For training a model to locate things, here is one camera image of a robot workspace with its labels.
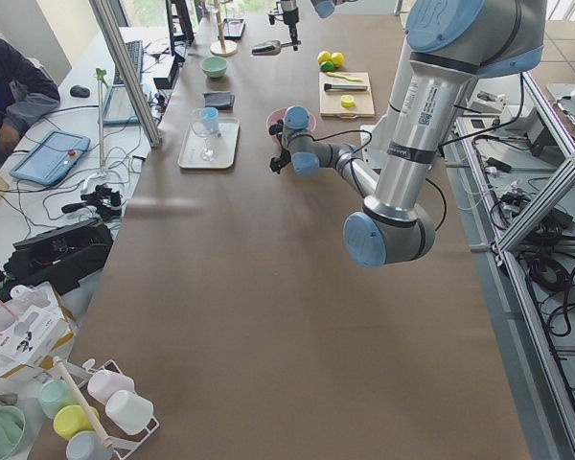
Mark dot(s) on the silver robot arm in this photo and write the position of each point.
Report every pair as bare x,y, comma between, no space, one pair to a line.
324,8
447,46

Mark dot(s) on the yellow plastic cup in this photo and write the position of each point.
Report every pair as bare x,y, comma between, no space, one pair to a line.
70,421

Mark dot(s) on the yellow green peeler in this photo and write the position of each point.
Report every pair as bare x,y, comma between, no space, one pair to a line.
343,76

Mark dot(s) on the wooden glass hanger stand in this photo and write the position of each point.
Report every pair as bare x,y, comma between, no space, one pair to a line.
222,47

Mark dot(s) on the cream plastic serving tray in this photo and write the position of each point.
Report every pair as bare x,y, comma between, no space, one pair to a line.
217,153

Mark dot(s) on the folded dark grey cloth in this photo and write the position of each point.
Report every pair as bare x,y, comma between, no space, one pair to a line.
220,100

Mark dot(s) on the black computer mouse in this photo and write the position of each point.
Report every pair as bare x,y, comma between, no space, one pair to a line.
79,91

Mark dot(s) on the pink plastic cup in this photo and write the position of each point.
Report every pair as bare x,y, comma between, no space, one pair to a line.
104,383

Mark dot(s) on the grey plastic cup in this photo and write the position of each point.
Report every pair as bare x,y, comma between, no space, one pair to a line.
86,445

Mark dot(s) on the black equipment case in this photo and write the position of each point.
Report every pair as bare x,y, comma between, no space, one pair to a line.
61,257

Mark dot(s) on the green plastic bucket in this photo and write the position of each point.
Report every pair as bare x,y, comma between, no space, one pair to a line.
12,425

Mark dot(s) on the blue teach pendant tablet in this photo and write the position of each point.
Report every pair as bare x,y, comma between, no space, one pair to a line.
51,158

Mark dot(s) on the aluminium frame post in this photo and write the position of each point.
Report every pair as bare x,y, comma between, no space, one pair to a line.
114,41

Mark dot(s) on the clear wine glass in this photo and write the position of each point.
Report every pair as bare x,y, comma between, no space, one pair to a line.
203,139

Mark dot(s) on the white plastic cup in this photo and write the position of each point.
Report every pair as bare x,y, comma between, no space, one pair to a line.
129,411

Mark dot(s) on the white wire cup rack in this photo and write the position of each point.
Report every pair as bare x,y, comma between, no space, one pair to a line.
109,419

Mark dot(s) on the pink bowl of ice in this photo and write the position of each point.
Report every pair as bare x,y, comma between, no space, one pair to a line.
274,122

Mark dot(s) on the seated person dark jacket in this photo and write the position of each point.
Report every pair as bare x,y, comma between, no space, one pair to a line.
26,95

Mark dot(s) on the mint green plastic cup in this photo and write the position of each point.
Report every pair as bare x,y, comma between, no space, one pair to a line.
54,395

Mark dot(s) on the white cardboard product box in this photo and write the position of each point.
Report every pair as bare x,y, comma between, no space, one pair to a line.
35,327

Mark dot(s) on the light blue plastic cup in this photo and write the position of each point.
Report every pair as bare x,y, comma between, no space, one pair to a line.
210,119

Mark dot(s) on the green ceramic bowl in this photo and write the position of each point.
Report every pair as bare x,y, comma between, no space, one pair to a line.
214,67

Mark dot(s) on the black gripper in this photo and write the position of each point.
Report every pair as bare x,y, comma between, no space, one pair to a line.
282,149
289,16

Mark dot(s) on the black keyboard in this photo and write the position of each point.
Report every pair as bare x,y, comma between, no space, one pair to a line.
135,53

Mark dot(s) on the wooden cutting board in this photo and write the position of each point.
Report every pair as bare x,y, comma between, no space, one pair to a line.
330,104

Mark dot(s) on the yellow lemon half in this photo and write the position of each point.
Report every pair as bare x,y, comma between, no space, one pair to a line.
347,101

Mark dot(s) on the green lime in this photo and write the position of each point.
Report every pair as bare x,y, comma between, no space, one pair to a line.
337,59

